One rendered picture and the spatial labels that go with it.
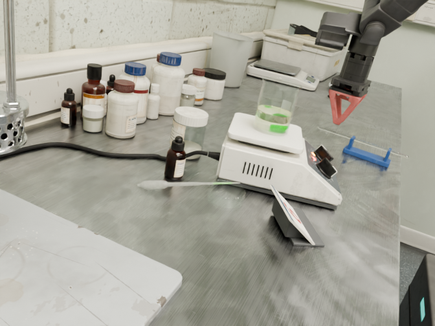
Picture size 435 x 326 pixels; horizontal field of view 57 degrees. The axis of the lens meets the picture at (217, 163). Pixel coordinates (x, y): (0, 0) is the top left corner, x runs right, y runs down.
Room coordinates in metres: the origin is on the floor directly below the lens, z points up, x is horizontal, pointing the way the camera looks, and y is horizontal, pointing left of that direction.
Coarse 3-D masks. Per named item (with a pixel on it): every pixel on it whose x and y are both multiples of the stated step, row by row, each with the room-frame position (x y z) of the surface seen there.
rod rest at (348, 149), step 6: (348, 144) 0.84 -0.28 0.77; (348, 150) 0.84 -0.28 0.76; (354, 150) 0.84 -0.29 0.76; (360, 150) 0.85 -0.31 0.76; (354, 156) 0.83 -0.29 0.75; (360, 156) 0.83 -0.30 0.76; (366, 156) 0.82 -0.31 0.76; (372, 156) 0.83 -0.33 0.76; (378, 156) 0.84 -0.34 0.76; (372, 162) 0.81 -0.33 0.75; (378, 162) 0.81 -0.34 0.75; (384, 162) 0.80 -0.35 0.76
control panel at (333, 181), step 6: (306, 144) 0.66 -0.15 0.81; (306, 150) 0.63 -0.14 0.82; (312, 150) 0.66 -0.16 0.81; (312, 156) 0.62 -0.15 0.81; (312, 162) 0.59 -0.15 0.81; (318, 162) 0.62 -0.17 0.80; (312, 168) 0.56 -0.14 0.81; (318, 174) 0.56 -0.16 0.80; (330, 180) 0.58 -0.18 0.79; (336, 180) 0.60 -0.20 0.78; (336, 186) 0.58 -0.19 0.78
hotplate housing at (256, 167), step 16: (224, 144) 0.58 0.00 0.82; (240, 144) 0.58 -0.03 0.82; (256, 144) 0.59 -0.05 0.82; (304, 144) 0.65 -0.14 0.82; (224, 160) 0.57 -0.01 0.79; (240, 160) 0.57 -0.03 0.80; (256, 160) 0.56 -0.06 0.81; (272, 160) 0.56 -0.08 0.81; (288, 160) 0.57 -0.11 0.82; (304, 160) 0.57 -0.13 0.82; (224, 176) 0.57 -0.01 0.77; (240, 176) 0.57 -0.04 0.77; (256, 176) 0.56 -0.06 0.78; (272, 176) 0.56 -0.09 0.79; (288, 176) 0.56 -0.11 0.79; (304, 176) 0.56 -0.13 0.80; (320, 176) 0.56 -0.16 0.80; (272, 192) 0.56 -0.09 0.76; (288, 192) 0.56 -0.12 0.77; (304, 192) 0.56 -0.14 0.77; (320, 192) 0.56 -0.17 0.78; (336, 192) 0.56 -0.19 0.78; (336, 208) 0.56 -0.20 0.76
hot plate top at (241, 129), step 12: (240, 120) 0.64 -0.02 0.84; (252, 120) 0.66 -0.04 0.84; (228, 132) 0.58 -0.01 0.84; (240, 132) 0.59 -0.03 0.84; (252, 132) 0.60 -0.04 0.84; (288, 132) 0.63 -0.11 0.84; (300, 132) 0.65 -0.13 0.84; (264, 144) 0.57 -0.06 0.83; (276, 144) 0.57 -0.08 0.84; (288, 144) 0.57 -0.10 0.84; (300, 144) 0.59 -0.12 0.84
